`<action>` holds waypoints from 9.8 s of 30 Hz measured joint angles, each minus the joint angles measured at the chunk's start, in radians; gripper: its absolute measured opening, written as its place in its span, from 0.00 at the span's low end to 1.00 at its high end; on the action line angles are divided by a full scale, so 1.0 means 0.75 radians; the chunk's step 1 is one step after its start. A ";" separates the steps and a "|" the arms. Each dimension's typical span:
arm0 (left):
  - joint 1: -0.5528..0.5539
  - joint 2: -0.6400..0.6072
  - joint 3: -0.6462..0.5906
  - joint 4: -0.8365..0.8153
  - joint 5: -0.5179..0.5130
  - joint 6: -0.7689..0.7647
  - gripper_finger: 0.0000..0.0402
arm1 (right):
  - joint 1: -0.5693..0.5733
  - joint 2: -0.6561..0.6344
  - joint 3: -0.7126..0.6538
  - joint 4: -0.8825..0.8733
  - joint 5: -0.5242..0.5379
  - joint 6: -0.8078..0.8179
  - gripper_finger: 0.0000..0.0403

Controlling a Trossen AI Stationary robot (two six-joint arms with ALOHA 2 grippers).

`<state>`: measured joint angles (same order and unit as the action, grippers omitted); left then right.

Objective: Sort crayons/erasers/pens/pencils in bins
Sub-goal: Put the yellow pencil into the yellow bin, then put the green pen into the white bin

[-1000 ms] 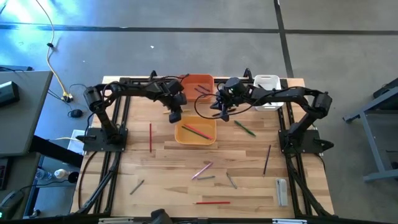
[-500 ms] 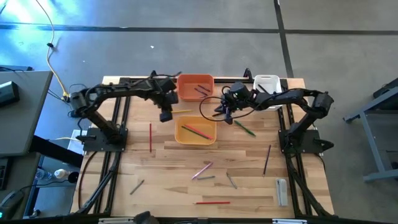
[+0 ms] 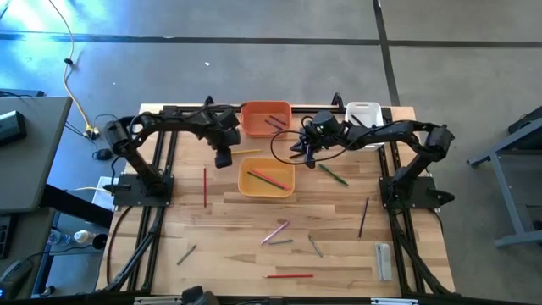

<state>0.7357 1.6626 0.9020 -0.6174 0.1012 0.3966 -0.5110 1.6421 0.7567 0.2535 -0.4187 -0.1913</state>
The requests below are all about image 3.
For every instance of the black pen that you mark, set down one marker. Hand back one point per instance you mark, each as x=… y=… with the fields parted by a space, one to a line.
x=295 y=155
x=356 y=119

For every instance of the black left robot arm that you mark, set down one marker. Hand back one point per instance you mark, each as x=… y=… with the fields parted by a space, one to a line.
x=178 y=120

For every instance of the grey metal desk frame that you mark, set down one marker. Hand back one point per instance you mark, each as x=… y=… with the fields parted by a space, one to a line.
x=506 y=195

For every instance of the black diagonal frame strut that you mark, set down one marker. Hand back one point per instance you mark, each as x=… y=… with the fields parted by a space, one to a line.
x=417 y=258
x=139 y=254

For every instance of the clear water bottle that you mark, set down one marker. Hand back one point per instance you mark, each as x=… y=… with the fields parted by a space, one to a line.
x=59 y=238

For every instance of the yellow pencil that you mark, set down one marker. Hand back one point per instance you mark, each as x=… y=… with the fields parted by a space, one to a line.
x=247 y=151

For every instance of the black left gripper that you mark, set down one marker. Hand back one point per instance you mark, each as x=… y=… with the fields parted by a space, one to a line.
x=226 y=135

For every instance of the red pencil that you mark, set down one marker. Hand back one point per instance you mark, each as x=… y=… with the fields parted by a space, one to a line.
x=290 y=276
x=205 y=186

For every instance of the black arched frame bracket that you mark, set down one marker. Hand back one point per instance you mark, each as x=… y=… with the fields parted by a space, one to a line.
x=337 y=102
x=208 y=101

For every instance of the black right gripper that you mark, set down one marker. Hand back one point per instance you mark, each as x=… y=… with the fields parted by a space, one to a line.
x=324 y=127

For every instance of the black aluminium table frame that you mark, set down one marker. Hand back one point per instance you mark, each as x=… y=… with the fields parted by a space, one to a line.
x=169 y=220

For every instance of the black round cap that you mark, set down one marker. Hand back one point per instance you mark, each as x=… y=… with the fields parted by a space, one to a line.
x=100 y=241

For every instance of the small white bottle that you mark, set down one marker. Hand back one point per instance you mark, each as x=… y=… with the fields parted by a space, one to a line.
x=82 y=236

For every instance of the translucent purple pen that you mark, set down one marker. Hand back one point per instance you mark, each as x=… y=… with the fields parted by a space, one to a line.
x=275 y=232

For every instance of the black device box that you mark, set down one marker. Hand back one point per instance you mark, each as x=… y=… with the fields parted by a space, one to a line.
x=10 y=127

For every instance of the blue crayon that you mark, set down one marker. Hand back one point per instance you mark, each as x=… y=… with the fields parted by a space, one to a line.
x=273 y=125

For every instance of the green pen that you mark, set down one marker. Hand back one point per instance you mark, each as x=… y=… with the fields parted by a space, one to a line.
x=333 y=174

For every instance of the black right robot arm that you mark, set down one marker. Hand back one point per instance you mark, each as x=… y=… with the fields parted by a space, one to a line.
x=394 y=131

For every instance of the yellow plastic bin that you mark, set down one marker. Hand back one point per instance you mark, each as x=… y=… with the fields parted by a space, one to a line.
x=277 y=166

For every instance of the pink pencil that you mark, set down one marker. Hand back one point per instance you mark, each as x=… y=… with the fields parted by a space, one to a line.
x=271 y=179

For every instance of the black computer mouse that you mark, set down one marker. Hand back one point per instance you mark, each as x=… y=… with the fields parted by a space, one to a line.
x=14 y=275

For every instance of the white plastic bin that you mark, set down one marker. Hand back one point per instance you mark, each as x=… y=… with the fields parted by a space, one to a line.
x=364 y=111

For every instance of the black power adapter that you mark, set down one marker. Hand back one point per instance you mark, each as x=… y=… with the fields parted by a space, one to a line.
x=103 y=154

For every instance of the grey crayon with print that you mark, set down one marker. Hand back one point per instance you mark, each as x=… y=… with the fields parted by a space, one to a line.
x=280 y=242

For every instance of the black keyboard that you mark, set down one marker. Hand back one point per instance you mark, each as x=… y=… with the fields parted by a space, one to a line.
x=4 y=237

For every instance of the person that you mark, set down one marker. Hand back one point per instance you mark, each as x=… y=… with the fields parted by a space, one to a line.
x=199 y=296

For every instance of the clear plastic item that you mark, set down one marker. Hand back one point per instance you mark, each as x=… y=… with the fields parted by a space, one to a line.
x=384 y=262

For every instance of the white paper sheet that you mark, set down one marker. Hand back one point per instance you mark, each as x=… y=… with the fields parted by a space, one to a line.
x=108 y=183

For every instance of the dark purple pencil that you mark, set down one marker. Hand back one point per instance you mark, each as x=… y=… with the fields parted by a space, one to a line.
x=363 y=218

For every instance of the orange plastic bin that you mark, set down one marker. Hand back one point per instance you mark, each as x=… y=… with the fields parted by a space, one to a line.
x=254 y=127

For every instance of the white metal bracket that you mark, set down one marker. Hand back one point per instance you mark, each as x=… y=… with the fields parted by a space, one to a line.
x=156 y=300
x=394 y=301

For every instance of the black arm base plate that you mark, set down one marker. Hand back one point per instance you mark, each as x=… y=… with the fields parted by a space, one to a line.
x=127 y=197
x=427 y=199

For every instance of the purple crayon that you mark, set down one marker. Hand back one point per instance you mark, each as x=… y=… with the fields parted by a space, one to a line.
x=277 y=120

